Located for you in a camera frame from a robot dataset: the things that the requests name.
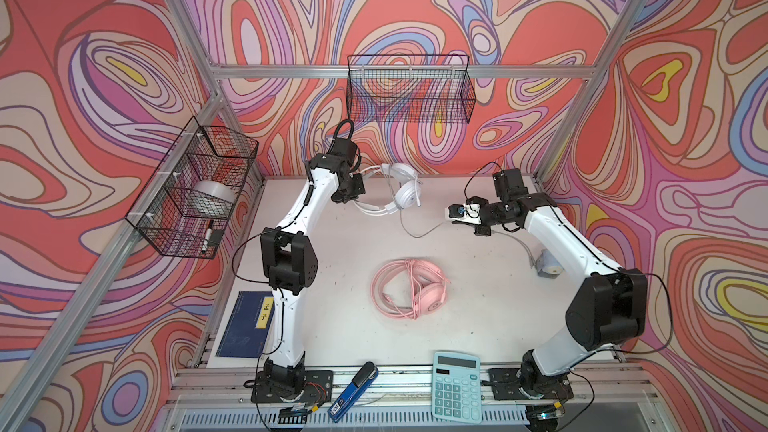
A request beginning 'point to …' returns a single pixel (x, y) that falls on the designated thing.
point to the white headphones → (408, 192)
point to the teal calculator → (456, 387)
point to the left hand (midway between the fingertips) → (360, 191)
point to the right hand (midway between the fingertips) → (459, 220)
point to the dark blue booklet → (247, 325)
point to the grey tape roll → (212, 199)
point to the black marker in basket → (207, 235)
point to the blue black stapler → (353, 392)
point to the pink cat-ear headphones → (428, 288)
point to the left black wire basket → (189, 205)
